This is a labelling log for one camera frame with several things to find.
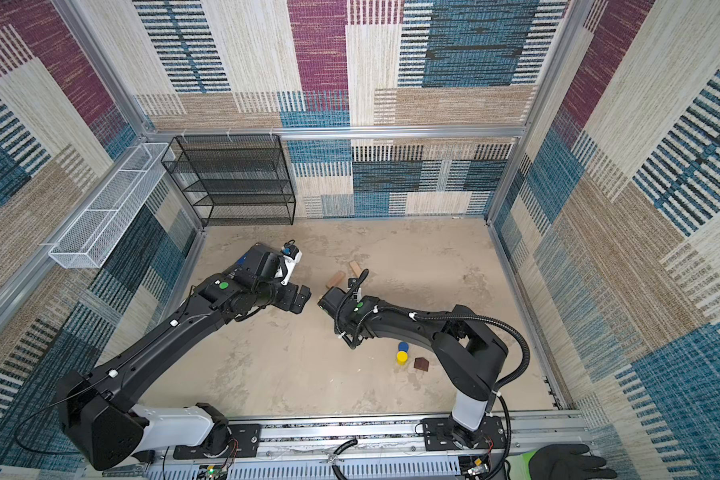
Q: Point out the yellow cylinder block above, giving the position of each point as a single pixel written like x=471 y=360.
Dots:
x=402 y=357

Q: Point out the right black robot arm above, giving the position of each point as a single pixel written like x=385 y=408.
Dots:
x=479 y=354

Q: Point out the black wire shelf rack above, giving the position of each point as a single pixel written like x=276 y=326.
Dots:
x=233 y=180

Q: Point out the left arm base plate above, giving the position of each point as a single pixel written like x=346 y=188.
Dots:
x=240 y=441

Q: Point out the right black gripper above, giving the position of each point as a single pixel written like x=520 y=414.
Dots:
x=339 y=327

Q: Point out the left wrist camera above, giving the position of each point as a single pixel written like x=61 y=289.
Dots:
x=291 y=256

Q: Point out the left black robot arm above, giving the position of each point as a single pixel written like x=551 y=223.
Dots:
x=100 y=412

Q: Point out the dark brown house block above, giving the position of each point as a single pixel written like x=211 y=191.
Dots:
x=422 y=364

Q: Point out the aluminium front rail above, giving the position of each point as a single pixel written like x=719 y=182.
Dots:
x=357 y=447

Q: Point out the black green gloved hand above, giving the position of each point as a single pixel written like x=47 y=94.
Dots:
x=558 y=462

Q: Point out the plain wood block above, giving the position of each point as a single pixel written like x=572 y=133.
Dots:
x=336 y=280
x=356 y=269

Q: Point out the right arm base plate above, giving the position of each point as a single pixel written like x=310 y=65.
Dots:
x=438 y=433

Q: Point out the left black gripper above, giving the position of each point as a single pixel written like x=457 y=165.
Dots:
x=289 y=302

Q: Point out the white wire basket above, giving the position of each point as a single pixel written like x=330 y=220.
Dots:
x=90 y=239

